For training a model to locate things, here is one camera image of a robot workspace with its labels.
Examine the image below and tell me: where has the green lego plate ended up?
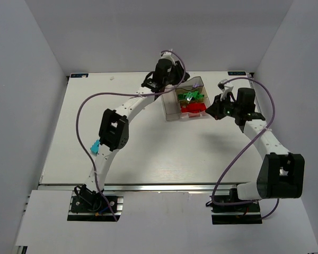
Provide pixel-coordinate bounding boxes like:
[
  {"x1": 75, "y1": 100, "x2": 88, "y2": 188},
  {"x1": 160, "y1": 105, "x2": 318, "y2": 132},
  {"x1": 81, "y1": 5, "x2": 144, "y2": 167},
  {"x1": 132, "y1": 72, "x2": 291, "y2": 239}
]
[{"x1": 177, "y1": 91, "x2": 205, "y2": 102}]

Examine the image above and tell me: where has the red lego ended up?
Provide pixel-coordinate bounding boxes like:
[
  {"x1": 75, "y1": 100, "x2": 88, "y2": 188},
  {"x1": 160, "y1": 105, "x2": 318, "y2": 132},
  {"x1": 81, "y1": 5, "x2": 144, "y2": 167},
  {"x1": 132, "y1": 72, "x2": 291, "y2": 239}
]
[{"x1": 181, "y1": 103, "x2": 206, "y2": 114}]

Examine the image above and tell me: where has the cyan lego brick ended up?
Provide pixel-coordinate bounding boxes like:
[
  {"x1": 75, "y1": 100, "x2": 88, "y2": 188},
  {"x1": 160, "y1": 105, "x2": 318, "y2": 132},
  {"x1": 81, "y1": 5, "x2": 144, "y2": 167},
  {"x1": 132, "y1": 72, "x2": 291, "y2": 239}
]
[{"x1": 90, "y1": 140, "x2": 100, "y2": 155}]

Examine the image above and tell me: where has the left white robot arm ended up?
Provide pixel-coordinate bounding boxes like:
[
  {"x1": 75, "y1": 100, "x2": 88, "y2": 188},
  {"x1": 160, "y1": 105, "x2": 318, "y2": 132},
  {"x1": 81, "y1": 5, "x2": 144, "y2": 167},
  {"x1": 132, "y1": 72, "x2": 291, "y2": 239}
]
[{"x1": 84, "y1": 58, "x2": 189, "y2": 193}]

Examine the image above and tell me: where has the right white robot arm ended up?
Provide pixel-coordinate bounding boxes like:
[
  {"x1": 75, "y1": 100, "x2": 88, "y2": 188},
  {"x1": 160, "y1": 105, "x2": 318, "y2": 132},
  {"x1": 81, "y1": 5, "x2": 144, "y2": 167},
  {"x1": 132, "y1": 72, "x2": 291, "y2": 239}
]
[{"x1": 206, "y1": 88, "x2": 305, "y2": 203}]

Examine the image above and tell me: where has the dark smoked container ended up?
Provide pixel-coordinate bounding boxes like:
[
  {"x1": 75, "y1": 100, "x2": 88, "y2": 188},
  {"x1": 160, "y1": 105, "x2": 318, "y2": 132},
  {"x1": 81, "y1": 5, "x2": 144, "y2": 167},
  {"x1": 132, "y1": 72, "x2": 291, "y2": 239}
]
[{"x1": 176, "y1": 76, "x2": 204, "y2": 93}]

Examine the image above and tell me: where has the tan amber middle container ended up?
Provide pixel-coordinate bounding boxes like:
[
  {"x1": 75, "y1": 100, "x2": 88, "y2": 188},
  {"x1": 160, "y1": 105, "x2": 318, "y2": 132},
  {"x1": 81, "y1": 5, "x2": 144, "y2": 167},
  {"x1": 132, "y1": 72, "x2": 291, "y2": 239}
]
[{"x1": 175, "y1": 89, "x2": 206, "y2": 104}]

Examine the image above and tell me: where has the clear front container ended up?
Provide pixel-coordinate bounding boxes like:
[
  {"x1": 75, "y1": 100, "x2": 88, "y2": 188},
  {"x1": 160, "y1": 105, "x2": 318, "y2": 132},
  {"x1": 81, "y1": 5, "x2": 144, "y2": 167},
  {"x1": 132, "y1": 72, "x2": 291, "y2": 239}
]
[{"x1": 179, "y1": 102, "x2": 207, "y2": 118}]

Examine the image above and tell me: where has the clear long narrow container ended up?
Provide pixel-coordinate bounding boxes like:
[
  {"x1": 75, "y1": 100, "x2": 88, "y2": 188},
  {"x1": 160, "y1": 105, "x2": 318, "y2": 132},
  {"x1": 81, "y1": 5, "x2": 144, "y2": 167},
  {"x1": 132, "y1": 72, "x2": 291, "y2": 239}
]
[{"x1": 162, "y1": 91, "x2": 180, "y2": 121}]

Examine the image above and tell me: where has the blue label right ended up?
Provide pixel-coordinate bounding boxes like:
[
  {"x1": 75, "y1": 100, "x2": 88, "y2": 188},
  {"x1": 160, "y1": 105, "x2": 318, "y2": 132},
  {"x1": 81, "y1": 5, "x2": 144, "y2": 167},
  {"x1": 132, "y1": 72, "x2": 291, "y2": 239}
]
[{"x1": 227, "y1": 71, "x2": 246, "y2": 76}]

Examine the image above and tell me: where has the blue label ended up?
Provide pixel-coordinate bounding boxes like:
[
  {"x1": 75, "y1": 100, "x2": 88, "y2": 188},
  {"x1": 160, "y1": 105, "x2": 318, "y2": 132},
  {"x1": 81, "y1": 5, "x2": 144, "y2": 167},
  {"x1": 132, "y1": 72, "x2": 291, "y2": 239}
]
[
  {"x1": 70, "y1": 73, "x2": 89, "y2": 78},
  {"x1": 227, "y1": 71, "x2": 246, "y2": 76}
]

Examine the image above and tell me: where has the blue label left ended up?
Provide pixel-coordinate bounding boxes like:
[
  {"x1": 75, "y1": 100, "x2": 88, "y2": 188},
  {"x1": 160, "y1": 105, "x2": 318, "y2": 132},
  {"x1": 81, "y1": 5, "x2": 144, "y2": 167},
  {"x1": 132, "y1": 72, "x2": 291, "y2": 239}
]
[{"x1": 70, "y1": 73, "x2": 89, "y2": 78}]

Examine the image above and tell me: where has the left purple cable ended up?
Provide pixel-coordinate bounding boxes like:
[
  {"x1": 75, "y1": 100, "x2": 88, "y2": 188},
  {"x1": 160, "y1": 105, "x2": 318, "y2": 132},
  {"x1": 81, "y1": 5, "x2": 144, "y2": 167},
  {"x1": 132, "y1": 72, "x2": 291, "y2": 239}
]
[{"x1": 76, "y1": 49, "x2": 188, "y2": 222}]

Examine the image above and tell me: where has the purple cable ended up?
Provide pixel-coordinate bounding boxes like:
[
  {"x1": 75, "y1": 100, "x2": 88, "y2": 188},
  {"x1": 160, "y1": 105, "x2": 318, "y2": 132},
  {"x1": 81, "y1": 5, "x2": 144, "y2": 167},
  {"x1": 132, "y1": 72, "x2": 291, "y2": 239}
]
[
  {"x1": 76, "y1": 49, "x2": 188, "y2": 222},
  {"x1": 210, "y1": 77, "x2": 279, "y2": 220}
]

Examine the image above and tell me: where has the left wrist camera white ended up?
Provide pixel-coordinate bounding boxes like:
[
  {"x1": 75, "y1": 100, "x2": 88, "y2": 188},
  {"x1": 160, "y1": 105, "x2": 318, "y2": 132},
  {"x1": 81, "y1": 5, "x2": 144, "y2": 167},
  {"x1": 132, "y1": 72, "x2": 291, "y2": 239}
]
[{"x1": 161, "y1": 50, "x2": 174, "y2": 61}]

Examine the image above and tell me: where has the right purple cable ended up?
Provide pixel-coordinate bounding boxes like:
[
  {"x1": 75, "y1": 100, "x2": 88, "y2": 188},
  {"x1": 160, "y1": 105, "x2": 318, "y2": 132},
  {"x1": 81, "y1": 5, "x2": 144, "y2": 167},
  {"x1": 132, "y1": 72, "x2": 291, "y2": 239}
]
[{"x1": 210, "y1": 77, "x2": 279, "y2": 220}]

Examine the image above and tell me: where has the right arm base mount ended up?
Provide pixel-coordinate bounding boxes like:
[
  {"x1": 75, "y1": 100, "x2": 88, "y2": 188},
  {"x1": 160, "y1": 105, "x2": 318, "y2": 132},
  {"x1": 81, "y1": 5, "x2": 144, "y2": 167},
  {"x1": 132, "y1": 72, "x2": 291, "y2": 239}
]
[{"x1": 205, "y1": 200, "x2": 262, "y2": 225}]

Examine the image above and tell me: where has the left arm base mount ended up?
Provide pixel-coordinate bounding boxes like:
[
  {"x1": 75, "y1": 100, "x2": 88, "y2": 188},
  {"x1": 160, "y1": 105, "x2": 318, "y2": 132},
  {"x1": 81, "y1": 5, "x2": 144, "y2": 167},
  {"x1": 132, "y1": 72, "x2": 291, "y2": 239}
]
[{"x1": 67, "y1": 185, "x2": 123, "y2": 222}]

